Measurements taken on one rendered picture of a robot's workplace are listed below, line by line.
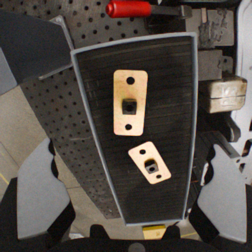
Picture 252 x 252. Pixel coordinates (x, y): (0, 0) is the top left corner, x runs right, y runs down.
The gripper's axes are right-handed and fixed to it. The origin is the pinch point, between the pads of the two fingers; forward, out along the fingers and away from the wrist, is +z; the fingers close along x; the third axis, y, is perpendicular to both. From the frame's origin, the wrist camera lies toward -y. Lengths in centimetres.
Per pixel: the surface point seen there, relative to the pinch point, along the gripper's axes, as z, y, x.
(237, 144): 22.7, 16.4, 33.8
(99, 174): 53, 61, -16
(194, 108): 6.1, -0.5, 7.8
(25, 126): 123, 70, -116
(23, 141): 123, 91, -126
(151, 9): 9.5, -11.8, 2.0
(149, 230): 6.8, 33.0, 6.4
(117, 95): 6.4, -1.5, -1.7
